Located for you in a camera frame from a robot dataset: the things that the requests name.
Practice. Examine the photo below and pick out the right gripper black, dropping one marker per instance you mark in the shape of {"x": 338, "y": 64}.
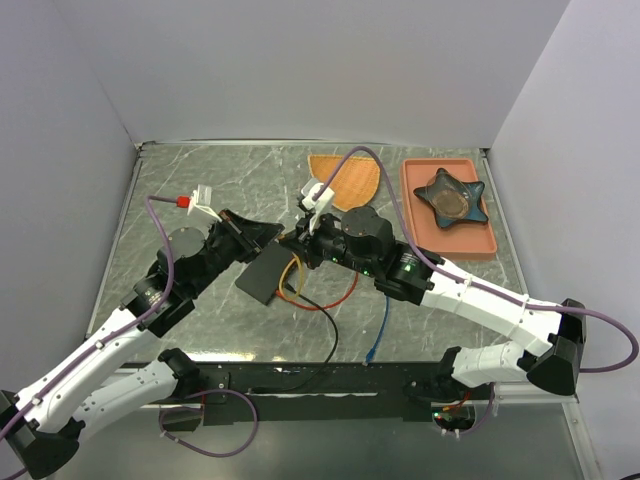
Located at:
{"x": 304, "y": 243}

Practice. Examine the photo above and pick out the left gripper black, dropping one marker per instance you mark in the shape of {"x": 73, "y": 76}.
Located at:
{"x": 251, "y": 236}

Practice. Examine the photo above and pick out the black network switch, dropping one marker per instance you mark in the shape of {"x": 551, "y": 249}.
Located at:
{"x": 260, "y": 279}

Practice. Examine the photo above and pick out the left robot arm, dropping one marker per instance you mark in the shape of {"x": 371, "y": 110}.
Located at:
{"x": 159, "y": 306}

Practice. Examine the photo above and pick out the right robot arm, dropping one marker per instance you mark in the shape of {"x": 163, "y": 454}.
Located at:
{"x": 544, "y": 344}

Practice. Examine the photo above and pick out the orange woven basket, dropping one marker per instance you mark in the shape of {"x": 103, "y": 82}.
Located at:
{"x": 355, "y": 184}

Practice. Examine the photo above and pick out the blue star-shaped dish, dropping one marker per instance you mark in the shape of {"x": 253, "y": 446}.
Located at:
{"x": 453, "y": 201}

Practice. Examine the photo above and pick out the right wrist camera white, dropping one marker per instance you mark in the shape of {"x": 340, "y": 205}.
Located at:
{"x": 316, "y": 199}

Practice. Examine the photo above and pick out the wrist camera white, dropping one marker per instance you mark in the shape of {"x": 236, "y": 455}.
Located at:
{"x": 198, "y": 204}
{"x": 316, "y": 199}

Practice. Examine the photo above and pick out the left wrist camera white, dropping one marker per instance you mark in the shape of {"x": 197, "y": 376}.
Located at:
{"x": 198, "y": 204}

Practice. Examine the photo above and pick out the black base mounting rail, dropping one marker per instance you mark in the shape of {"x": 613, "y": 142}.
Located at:
{"x": 285, "y": 391}

